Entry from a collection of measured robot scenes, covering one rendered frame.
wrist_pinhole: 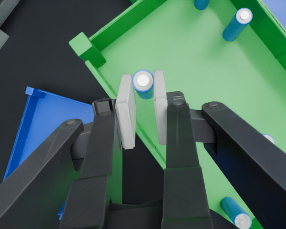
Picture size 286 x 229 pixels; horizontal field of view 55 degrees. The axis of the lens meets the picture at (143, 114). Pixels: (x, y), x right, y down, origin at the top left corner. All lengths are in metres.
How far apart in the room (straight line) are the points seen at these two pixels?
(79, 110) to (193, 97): 0.48
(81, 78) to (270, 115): 0.56
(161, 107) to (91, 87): 0.65
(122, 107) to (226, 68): 0.24
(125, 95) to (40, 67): 0.69
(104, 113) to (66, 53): 0.69
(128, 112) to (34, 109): 0.69
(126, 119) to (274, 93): 0.26
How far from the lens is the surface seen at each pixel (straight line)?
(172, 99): 0.18
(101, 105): 0.15
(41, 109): 0.83
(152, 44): 0.38
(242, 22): 0.33
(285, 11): 0.70
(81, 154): 0.16
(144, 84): 0.22
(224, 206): 0.37
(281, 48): 0.37
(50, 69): 0.84
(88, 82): 0.80
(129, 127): 0.16
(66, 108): 0.81
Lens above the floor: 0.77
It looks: 86 degrees down
